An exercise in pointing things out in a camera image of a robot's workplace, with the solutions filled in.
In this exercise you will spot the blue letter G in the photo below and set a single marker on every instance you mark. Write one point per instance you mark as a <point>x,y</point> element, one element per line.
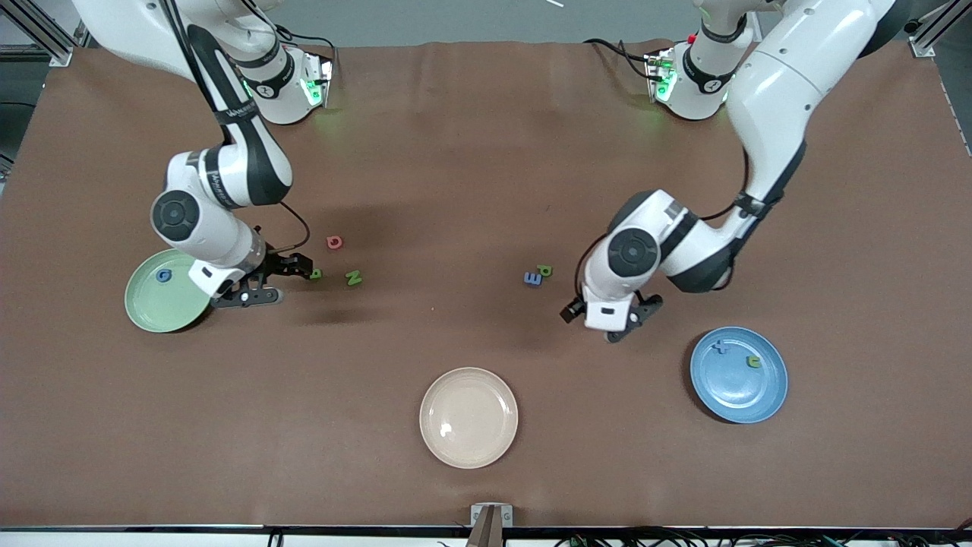
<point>159,276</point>

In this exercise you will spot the blue letter m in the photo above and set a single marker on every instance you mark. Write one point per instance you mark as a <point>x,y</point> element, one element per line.
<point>533,279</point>

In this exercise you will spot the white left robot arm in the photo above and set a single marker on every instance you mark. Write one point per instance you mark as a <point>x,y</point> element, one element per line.
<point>774,91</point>

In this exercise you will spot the green letter N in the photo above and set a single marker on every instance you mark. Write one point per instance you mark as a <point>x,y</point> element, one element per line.
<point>354,278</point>

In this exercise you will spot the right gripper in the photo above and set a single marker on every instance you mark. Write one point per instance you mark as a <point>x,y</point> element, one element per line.
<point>278,264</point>

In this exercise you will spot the brown table mat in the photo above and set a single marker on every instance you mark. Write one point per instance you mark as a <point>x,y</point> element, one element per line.
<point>456,190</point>

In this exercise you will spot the blue plate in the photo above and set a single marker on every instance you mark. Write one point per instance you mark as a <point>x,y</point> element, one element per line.
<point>738,387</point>

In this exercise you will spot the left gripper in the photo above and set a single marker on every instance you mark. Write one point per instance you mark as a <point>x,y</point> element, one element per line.
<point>571,310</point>

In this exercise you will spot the grey metal bracket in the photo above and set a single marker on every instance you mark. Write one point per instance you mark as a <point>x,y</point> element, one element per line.
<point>477,516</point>

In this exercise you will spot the beige plate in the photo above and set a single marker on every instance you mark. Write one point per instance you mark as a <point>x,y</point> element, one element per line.
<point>468,418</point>

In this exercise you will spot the brown stand post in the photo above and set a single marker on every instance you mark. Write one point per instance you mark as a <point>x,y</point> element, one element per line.
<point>486,532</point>

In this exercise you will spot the green plate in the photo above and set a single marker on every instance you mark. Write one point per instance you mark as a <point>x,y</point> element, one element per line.
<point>152,308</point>

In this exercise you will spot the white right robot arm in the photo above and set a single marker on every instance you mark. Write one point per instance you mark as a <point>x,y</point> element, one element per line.
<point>190,228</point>

